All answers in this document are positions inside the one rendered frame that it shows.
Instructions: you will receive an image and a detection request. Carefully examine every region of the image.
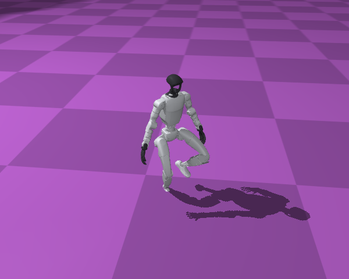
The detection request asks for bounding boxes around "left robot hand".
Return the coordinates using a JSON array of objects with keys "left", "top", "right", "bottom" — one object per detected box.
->
[{"left": 197, "top": 125, "right": 206, "bottom": 144}]

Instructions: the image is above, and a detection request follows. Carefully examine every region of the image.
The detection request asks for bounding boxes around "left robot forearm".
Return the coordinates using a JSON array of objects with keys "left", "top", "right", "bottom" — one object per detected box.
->
[{"left": 190, "top": 113, "right": 202, "bottom": 130}]

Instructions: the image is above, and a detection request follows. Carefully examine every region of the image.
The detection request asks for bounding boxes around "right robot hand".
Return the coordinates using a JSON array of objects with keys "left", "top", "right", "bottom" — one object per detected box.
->
[{"left": 141, "top": 143, "right": 148, "bottom": 164}]

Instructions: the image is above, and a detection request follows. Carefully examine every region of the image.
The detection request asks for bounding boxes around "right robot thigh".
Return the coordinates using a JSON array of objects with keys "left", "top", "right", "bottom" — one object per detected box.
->
[{"left": 154, "top": 134, "right": 173, "bottom": 178}]

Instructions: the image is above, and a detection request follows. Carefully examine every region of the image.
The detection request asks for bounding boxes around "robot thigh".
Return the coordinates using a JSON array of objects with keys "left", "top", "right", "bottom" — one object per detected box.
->
[
  {"left": 154, "top": 134, "right": 173, "bottom": 178},
  {"left": 177, "top": 127, "right": 209, "bottom": 163}
]

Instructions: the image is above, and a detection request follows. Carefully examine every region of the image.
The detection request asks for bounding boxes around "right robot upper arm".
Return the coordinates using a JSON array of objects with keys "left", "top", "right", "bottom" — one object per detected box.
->
[{"left": 149, "top": 98, "right": 166, "bottom": 129}]

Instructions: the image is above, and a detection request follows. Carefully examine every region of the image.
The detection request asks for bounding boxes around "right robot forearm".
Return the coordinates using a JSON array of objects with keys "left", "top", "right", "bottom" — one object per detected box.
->
[{"left": 142, "top": 121, "right": 153, "bottom": 146}]

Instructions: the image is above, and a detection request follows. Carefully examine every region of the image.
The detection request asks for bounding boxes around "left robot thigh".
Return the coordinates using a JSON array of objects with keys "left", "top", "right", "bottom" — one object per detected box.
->
[{"left": 177, "top": 127, "right": 209, "bottom": 163}]

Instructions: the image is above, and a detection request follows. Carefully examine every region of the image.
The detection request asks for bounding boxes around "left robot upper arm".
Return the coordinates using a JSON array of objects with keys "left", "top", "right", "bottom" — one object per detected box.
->
[{"left": 182, "top": 91, "right": 196, "bottom": 116}]

